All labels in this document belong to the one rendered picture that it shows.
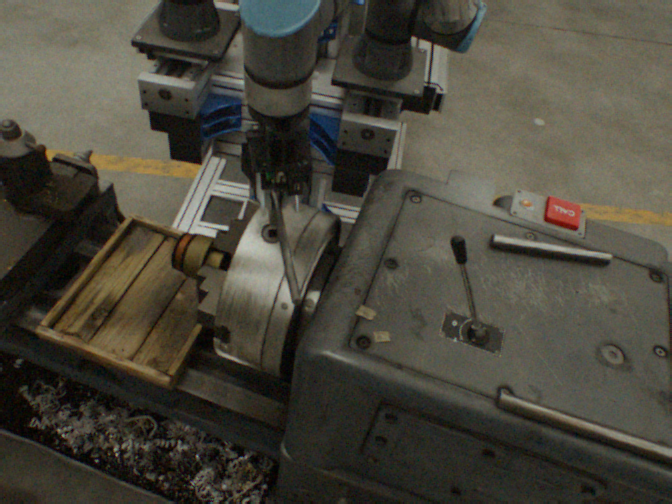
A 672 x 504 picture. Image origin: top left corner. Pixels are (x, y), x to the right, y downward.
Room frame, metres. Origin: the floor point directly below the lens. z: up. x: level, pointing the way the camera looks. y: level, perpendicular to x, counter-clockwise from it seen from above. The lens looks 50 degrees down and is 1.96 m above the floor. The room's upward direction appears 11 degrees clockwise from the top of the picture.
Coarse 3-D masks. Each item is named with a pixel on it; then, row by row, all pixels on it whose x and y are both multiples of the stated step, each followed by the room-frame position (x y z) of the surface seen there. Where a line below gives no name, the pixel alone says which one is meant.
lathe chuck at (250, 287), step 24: (264, 216) 0.67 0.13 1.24; (288, 216) 0.68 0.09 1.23; (312, 216) 0.70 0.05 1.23; (240, 240) 0.61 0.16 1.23; (264, 240) 0.62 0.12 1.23; (240, 264) 0.57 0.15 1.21; (264, 264) 0.58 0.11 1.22; (240, 288) 0.54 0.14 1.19; (264, 288) 0.55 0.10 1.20; (216, 312) 0.52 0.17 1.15; (240, 312) 0.52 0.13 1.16; (264, 312) 0.52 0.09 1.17; (240, 336) 0.50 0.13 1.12; (264, 336) 0.50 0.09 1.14; (240, 360) 0.50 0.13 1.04
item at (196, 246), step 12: (180, 240) 0.68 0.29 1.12; (192, 240) 0.68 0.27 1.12; (204, 240) 0.69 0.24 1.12; (180, 252) 0.66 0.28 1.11; (192, 252) 0.66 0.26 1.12; (204, 252) 0.66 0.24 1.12; (216, 252) 0.67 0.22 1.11; (180, 264) 0.65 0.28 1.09; (192, 264) 0.64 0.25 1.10; (204, 264) 0.65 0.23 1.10; (216, 264) 0.65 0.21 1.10; (228, 264) 0.69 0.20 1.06; (192, 276) 0.64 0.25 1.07
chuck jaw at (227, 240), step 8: (248, 200) 0.74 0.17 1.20; (256, 200) 0.75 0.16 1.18; (248, 208) 0.73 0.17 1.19; (256, 208) 0.73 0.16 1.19; (248, 216) 0.72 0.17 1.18; (232, 224) 0.71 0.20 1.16; (240, 224) 0.71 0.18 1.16; (224, 232) 0.71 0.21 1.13; (232, 232) 0.70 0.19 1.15; (240, 232) 0.70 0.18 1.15; (216, 240) 0.69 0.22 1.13; (224, 240) 0.69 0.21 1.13; (232, 240) 0.69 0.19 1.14; (216, 248) 0.68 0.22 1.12; (224, 248) 0.68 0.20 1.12; (232, 248) 0.68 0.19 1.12
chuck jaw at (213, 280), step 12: (204, 276) 0.61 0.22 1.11; (216, 276) 0.62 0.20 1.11; (204, 288) 0.59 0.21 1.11; (216, 288) 0.59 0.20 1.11; (204, 300) 0.56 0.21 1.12; (216, 300) 0.56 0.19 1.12; (204, 312) 0.53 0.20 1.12; (204, 324) 0.53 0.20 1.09; (216, 336) 0.51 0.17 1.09; (228, 336) 0.51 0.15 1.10
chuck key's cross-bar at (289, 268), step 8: (272, 192) 0.60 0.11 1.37; (280, 208) 0.57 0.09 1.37; (280, 216) 0.55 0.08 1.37; (280, 224) 0.53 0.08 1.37; (280, 232) 0.51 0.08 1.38; (280, 240) 0.50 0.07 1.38; (288, 240) 0.50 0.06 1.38; (288, 248) 0.48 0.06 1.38; (288, 256) 0.47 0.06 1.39; (288, 264) 0.45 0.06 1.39; (288, 272) 0.44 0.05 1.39; (288, 280) 0.43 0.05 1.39; (296, 280) 0.43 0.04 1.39; (296, 288) 0.41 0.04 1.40; (296, 296) 0.40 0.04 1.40; (296, 304) 0.39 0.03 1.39
